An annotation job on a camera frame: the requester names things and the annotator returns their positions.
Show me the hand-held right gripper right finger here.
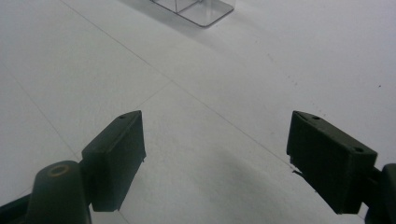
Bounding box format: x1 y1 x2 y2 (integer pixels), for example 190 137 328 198
286 110 379 216

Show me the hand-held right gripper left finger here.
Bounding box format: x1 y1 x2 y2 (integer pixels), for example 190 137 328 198
80 109 147 213

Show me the clear acrylic stand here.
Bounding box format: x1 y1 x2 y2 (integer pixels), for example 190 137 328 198
148 0 235 28

